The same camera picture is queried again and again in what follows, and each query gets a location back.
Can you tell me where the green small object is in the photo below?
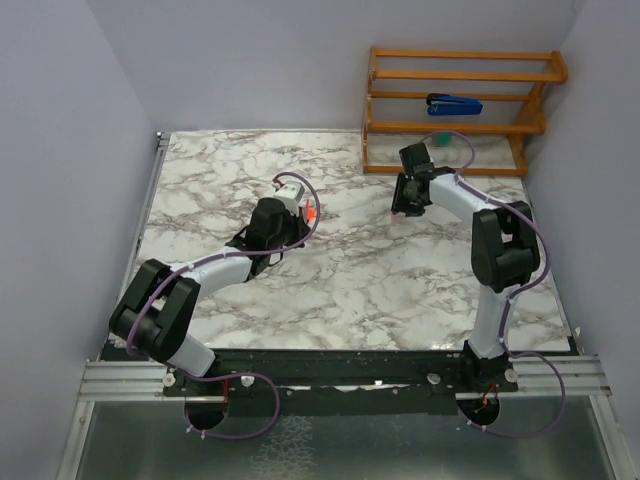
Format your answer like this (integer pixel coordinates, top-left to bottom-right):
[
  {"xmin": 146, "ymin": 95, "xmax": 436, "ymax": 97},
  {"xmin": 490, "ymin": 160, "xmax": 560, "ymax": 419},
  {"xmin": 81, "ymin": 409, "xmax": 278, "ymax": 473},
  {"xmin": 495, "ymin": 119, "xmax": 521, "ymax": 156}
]
[{"xmin": 434, "ymin": 132, "xmax": 452, "ymax": 147}]

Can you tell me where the orange black highlighter pen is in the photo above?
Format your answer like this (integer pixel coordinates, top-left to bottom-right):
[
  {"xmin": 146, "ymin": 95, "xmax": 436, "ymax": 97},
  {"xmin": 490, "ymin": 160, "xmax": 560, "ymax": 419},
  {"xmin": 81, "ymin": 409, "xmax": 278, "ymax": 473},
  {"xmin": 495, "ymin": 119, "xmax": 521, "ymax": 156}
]
[{"xmin": 303, "ymin": 199, "xmax": 317, "ymax": 225}]

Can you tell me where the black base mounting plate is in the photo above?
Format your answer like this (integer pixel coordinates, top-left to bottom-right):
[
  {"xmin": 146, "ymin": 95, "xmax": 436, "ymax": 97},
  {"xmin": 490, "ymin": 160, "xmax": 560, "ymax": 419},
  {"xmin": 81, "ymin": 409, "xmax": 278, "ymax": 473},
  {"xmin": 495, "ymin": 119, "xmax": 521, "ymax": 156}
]
[{"xmin": 99, "ymin": 344, "xmax": 521, "ymax": 416}]

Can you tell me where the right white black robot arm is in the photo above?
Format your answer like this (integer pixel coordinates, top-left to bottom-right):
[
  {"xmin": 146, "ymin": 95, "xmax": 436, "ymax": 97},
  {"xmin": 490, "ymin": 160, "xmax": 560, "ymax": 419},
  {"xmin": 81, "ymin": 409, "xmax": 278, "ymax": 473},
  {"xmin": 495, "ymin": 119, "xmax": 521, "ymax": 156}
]
[{"xmin": 391, "ymin": 142, "xmax": 541, "ymax": 391}]

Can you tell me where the aluminium rail frame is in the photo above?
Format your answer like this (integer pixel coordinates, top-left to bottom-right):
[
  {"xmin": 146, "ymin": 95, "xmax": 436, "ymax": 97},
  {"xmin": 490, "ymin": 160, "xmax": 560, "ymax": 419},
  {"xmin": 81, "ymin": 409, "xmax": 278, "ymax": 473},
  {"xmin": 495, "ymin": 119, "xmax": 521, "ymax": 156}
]
[{"xmin": 63, "ymin": 131, "xmax": 614, "ymax": 479}]

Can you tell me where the wooden shelf rack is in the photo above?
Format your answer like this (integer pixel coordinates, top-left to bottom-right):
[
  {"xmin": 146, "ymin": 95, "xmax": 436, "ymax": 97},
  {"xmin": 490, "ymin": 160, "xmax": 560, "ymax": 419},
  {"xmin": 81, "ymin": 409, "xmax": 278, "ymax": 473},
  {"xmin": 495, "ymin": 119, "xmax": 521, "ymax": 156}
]
[{"xmin": 361, "ymin": 46, "xmax": 569, "ymax": 178}]

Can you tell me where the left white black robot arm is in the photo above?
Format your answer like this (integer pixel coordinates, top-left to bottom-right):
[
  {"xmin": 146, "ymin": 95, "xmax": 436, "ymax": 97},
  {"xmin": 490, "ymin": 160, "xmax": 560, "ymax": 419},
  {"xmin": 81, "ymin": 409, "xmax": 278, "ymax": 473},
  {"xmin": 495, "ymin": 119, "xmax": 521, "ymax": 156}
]
[{"xmin": 109, "ymin": 197, "xmax": 311, "ymax": 395}]

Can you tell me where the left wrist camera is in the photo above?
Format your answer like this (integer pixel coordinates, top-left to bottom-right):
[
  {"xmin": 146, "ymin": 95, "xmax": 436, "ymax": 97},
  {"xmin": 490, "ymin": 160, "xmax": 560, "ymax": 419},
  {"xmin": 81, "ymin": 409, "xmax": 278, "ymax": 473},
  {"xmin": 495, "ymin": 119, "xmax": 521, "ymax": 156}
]
[{"xmin": 274, "ymin": 182, "xmax": 305, "ymax": 209}]

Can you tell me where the blue stapler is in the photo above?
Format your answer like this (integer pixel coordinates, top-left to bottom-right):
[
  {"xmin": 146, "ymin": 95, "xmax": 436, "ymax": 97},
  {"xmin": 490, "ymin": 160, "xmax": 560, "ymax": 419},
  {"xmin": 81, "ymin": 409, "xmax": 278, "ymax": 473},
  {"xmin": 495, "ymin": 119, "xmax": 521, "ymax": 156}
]
[{"xmin": 426, "ymin": 93, "xmax": 483, "ymax": 116}]

